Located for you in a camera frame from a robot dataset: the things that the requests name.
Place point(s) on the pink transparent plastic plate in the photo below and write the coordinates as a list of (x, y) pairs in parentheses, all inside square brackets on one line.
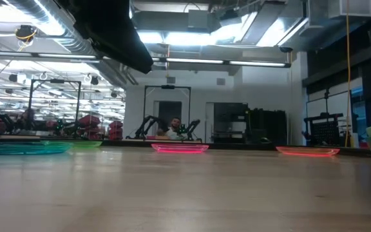
[(179, 148)]

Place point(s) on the green transparent plastic plate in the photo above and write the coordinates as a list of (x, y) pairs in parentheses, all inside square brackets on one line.
[(87, 144)]

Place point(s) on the red transparent plastic plate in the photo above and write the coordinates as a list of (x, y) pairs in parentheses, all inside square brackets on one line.
[(308, 151)]

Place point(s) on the teal transparent plastic plate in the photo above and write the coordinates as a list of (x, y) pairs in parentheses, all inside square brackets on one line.
[(21, 149)]

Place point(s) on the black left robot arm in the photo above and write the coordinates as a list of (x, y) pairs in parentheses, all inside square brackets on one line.
[(108, 32)]

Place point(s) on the background black robot arm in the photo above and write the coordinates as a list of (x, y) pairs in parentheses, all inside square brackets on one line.
[(192, 127), (143, 127)]

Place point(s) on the person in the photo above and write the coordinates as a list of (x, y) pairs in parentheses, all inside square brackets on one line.
[(174, 132)]

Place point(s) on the dark shelving unit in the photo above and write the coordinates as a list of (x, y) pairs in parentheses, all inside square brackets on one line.
[(230, 116)]

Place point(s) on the long ceiling light bar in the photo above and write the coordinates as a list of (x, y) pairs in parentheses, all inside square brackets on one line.
[(66, 56), (192, 61)]

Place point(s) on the red storage bin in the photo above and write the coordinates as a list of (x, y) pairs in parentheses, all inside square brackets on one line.
[(89, 120), (116, 129)]

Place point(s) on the dark cabinet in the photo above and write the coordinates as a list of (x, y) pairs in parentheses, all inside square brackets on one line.
[(269, 125)]

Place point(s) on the black equipment cart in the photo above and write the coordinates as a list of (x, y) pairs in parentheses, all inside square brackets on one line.
[(325, 132)]

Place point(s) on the black gantry frame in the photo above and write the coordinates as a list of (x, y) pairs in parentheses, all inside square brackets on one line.
[(167, 87), (55, 81)]

